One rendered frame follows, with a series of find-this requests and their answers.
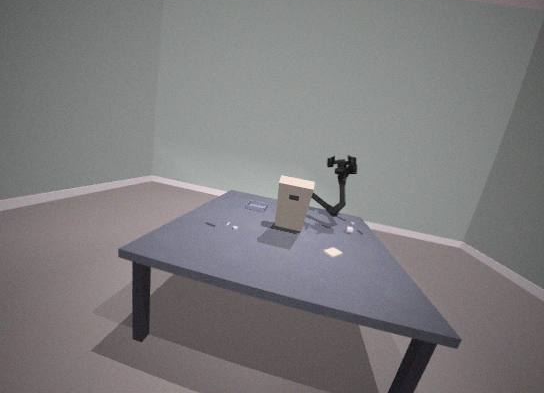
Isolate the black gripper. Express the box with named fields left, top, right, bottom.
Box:
left=327, top=155, right=356, bottom=167

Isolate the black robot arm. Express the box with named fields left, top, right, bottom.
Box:
left=312, top=164, right=357, bottom=217

